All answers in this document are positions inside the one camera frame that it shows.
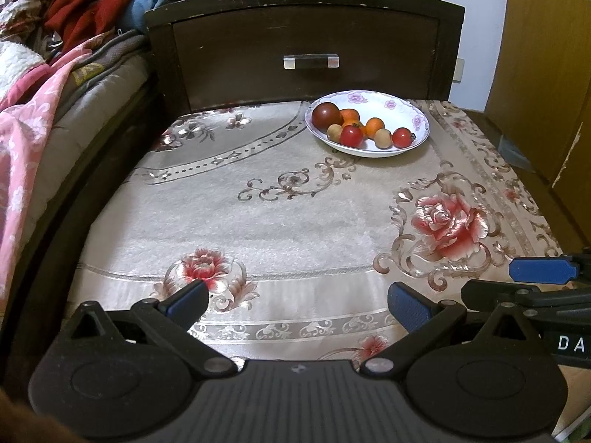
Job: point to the orange mandarin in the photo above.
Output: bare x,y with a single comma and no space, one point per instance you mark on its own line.
351,115
374,125

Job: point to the dark wooden nightstand drawer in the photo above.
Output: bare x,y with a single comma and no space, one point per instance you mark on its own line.
161,64

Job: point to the dark brown tomato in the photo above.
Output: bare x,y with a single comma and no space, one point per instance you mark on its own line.
326,115

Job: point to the blue cloth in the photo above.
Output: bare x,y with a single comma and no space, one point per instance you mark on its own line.
145,2

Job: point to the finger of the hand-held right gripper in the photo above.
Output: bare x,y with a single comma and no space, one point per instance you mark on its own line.
540,270
554,297

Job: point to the floral cream table cloth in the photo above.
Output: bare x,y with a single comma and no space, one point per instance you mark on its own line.
277,221

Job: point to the wooden wardrobe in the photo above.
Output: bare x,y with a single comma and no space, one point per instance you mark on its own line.
545,78

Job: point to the wall socket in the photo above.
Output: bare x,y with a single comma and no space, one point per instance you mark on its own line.
458,70

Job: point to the white floral plate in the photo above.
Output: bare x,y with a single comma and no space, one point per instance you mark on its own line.
367,150

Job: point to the red garment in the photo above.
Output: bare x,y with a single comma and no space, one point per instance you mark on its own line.
92,0

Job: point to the grey quilted mattress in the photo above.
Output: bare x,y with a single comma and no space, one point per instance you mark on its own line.
101,83

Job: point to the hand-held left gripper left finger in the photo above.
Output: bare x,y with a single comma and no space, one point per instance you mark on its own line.
189,302

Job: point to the dark wooden bed frame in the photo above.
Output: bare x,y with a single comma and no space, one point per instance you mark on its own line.
92,166

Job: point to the small green-brown kiwi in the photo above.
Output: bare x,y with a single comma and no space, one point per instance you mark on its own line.
382,138
333,133

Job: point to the white fleece blanket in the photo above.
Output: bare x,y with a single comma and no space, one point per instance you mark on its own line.
14,64

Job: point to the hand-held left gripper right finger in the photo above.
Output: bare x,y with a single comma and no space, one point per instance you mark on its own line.
408,307

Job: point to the pink floral blanket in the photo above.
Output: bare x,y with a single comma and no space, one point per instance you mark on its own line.
27,147

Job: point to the patterned pillow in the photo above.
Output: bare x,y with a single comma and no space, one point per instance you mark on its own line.
23,0

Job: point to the red tomato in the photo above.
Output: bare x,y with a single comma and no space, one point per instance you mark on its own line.
352,135
401,137

